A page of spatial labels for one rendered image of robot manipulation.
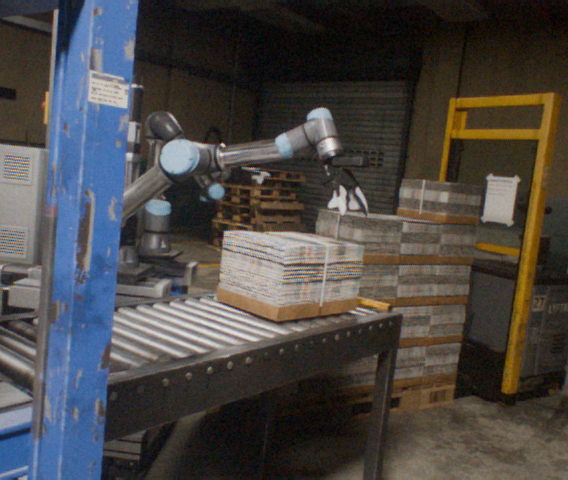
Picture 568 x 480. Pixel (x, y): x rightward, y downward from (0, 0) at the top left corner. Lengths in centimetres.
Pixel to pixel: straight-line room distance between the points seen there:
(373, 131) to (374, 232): 753
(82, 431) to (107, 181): 36
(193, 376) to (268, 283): 52
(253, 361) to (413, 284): 193
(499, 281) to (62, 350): 340
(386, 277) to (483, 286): 108
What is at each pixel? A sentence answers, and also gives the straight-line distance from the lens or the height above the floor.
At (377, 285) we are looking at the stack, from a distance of 315.
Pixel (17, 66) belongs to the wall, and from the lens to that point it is 936.
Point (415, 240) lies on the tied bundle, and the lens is 328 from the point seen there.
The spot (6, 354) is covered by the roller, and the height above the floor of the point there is 80.
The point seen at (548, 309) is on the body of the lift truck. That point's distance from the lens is 409.
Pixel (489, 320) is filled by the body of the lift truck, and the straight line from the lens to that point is 410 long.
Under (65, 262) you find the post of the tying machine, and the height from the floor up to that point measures 108.
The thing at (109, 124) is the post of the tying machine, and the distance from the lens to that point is 88.
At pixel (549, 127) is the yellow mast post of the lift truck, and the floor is 166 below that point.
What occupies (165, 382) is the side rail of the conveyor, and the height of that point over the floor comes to 78.
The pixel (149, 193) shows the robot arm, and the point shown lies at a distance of 212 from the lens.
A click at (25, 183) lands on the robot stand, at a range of 261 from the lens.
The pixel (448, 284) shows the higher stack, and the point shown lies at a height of 72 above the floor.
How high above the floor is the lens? 123
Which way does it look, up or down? 6 degrees down
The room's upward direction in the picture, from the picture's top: 6 degrees clockwise
